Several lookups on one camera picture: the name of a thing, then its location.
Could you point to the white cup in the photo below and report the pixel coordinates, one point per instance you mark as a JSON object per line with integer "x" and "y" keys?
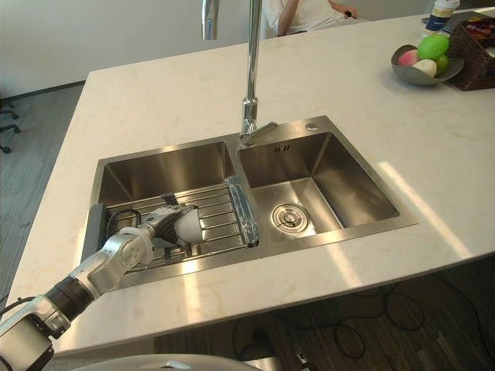
{"x": 189, "y": 228}

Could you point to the bright green fruit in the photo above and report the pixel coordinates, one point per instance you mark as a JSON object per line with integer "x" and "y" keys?
{"x": 433, "y": 46}

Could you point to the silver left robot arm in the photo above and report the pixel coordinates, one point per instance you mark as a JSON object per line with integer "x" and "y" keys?
{"x": 104, "y": 261}

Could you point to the brown wicker basket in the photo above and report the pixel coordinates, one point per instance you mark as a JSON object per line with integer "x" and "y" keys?
{"x": 473, "y": 58}

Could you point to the stainless steel double sink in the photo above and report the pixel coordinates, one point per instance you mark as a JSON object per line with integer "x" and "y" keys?
{"x": 270, "y": 185}

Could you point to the grey fruit bowl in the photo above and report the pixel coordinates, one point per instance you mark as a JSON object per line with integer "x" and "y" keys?
{"x": 415, "y": 73}

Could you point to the person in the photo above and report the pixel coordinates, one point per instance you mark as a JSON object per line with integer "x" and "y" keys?
{"x": 309, "y": 13}

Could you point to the pale white fruit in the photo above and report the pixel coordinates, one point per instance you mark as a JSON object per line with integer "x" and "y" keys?
{"x": 424, "y": 67}

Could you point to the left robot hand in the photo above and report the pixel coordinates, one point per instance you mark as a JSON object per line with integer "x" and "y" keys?
{"x": 164, "y": 229}

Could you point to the pink peach fruit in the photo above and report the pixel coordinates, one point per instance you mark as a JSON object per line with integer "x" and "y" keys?
{"x": 408, "y": 58}

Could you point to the chrome kitchen faucet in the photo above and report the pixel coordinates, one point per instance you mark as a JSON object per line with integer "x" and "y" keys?
{"x": 251, "y": 77}

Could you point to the round sink drain strainer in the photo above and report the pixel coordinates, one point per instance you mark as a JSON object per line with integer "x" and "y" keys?
{"x": 289, "y": 218}

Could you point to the black office chair base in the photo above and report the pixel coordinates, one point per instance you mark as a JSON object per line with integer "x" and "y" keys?
{"x": 7, "y": 120}

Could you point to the blue white bottle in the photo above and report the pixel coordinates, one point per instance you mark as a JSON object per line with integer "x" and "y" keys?
{"x": 441, "y": 13}

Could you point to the dark green apple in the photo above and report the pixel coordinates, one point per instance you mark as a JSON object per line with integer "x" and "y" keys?
{"x": 442, "y": 64}

